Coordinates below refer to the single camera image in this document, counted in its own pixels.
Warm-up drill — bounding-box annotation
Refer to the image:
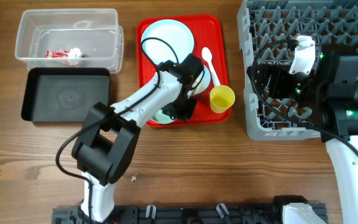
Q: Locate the red snack wrapper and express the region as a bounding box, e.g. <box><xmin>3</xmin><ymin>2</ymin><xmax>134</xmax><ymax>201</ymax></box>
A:
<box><xmin>45</xmin><ymin>50</ymin><xmax>85</xmax><ymax>67</ymax></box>

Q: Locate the yellow plastic cup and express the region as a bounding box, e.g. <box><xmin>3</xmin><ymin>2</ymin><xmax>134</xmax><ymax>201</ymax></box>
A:
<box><xmin>209</xmin><ymin>85</ymin><xmax>236</xmax><ymax>113</ymax></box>

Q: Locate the white plastic spoon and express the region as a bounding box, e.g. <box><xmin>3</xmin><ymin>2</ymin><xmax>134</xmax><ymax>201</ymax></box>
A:
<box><xmin>201</xmin><ymin>47</ymin><xmax>221</xmax><ymax>86</ymax></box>

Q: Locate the white tissue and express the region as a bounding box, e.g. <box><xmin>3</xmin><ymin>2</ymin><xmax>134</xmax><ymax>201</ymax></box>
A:
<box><xmin>67</xmin><ymin>48</ymin><xmax>82</xmax><ymax>59</ymax></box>

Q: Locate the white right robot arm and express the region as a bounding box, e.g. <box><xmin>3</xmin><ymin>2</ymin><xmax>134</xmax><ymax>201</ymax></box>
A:
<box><xmin>247</xmin><ymin>35</ymin><xmax>358</xmax><ymax>223</ymax></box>

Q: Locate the black plastic tray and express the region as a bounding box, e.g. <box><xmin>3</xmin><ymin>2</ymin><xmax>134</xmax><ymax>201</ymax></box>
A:
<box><xmin>21</xmin><ymin>67</ymin><xmax>110</xmax><ymax>123</ymax></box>

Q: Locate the mint green bowl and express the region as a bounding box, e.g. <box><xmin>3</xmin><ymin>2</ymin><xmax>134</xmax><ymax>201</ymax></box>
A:
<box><xmin>151</xmin><ymin>110</ymin><xmax>175</xmax><ymax>124</ymax></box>

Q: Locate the clear plastic bin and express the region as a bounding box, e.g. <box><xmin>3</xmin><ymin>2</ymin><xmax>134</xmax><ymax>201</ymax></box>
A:
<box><xmin>15</xmin><ymin>8</ymin><xmax>124</xmax><ymax>73</ymax></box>

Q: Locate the light blue bowl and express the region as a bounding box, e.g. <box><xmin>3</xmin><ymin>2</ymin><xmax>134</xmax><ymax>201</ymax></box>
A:
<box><xmin>199</xmin><ymin>66</ymin><xmax>211</xmax><ymax>91</ymax></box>

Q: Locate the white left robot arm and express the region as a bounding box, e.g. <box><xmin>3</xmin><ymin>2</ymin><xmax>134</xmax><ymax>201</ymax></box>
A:
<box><xmin>71</xmin><ymin>55</ymin><xmax>204</xmax><ymax>223</ymax></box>

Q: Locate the grey dishwasher rack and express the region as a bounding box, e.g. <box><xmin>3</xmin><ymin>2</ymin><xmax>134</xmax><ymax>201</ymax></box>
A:
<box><xmin>237</xmin><ymin>1</ymin><xmax>358</xmax><ymax>141</ymax></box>

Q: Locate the light blue plate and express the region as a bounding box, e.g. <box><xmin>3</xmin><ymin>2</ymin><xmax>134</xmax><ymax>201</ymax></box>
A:
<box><xmin>141</xmin><ymin>19</ymin><xmax>195</xmax><ymax>65</ymax></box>

